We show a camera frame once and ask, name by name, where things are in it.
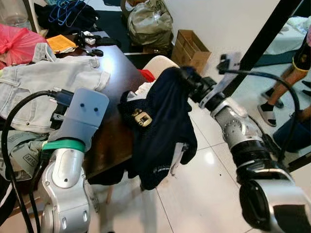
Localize small red cloth item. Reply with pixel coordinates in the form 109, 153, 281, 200
138, 69, 157, 83

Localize person in pink shirt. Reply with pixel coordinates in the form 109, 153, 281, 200
259, 17, 311, 128

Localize navy bucket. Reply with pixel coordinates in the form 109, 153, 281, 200
271, 109, 311, 155

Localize black door frame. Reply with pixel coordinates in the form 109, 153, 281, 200
220, 0, 306, 98

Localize navy clothes pile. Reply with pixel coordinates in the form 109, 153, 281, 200
35, 0, 99, 35

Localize orange paper packet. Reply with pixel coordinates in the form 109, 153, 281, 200
46, 34, 78, 53

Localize open brown cardboard box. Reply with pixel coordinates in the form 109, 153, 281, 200
171, 30, 212, 74

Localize black scissors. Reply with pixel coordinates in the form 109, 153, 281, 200
85, 47, 104, 58

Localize glass jar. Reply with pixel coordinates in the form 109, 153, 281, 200
0, 0, 29, 31

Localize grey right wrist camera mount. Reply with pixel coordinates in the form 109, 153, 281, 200
201, 52, 242, 110

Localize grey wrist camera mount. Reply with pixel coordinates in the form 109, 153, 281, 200
201, 52, 242, 110
57, 88, 110, 152

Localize navy t-shirt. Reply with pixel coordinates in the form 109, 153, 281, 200
118, 67, 198, 191

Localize light denim garment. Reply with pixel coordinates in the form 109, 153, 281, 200
0, 55, 111, 135

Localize black white gadget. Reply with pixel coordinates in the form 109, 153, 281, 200
78, 30, 121, 48

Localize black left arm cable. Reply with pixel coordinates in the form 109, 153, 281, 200
0, 89, 65, 233

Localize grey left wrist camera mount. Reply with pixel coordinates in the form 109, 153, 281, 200
57, 88, 110, 152

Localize cream chair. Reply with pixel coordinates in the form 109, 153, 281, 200
145, 55, 181, 81

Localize pink plastic bag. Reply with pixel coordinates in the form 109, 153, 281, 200
0, 23, 48, 67

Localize olive backpack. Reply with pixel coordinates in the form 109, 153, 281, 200
125, 0, 174, 48

